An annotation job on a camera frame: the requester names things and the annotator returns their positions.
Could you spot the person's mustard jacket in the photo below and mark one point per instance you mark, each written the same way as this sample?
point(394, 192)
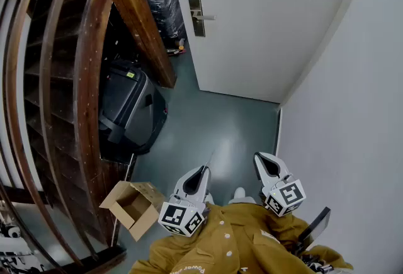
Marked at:
point(239, 244)

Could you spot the open cardboard box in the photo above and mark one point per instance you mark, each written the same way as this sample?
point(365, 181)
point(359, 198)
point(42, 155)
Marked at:
point(126, 200)

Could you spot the brushed metal lock plate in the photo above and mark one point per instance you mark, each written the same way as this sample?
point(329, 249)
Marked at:
point(199, 30)

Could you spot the orange and tan roll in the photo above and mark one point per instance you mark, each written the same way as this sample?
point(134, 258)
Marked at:
point(180, 43)

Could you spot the black flat device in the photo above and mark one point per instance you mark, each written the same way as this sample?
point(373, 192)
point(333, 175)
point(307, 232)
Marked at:
point(316, 227)

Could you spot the plastic-wrapped black pallet load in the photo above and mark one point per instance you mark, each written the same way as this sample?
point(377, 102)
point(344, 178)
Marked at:
point(162, 5)

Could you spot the person's right white shoe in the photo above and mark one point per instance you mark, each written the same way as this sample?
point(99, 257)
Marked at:
point(240, 192)

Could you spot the person's white shoe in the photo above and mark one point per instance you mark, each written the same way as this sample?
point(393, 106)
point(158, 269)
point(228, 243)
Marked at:
point(210, 198)
point(240, 192)

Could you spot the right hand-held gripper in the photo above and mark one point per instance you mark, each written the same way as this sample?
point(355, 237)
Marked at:
point(285, 198)

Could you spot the person's left white shoe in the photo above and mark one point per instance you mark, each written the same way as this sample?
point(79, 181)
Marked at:
point(210, 198)

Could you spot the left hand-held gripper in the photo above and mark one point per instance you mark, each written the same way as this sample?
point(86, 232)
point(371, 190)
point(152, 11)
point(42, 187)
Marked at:
point(176, 216)

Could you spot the white door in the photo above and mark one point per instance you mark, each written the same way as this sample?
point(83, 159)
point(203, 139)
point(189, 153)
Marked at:
point(267, 20)

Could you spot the white and black equipment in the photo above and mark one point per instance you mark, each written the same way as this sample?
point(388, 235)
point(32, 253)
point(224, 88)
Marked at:
point(15, 247)

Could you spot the large black hard case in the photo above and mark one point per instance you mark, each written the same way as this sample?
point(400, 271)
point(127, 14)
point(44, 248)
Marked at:
point(132, 106)

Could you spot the dark wooden staircase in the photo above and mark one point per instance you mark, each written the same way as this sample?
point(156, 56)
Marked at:
point(63, 77)

